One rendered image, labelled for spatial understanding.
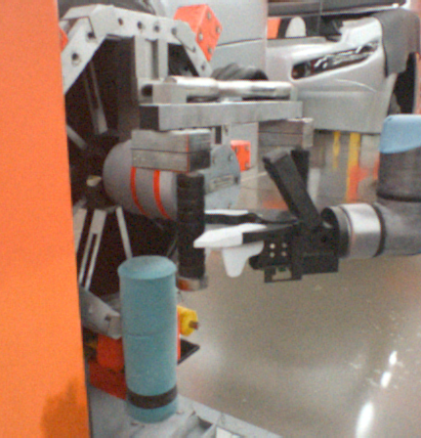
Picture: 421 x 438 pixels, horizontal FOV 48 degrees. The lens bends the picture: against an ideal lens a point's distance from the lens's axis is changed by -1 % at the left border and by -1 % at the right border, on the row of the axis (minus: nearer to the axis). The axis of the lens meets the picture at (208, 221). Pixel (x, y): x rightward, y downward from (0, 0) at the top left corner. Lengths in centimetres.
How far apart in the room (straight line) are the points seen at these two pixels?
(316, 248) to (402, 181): 14
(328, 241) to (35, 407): 43
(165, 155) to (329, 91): 271
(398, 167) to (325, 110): 261
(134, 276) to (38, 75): 44
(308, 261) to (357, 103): 271
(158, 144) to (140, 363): 35
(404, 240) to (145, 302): 37
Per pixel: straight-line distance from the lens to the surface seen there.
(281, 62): 329
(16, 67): 31
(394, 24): 355
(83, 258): 91
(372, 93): 337
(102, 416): 116
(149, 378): 78
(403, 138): 67
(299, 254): 62
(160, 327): 74
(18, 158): 31
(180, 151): 57
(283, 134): 87
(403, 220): 68
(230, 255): 57
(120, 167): 82
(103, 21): 77
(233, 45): 152
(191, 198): 58
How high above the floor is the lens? 99
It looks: 15 degrees down
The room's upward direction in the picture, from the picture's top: straight up
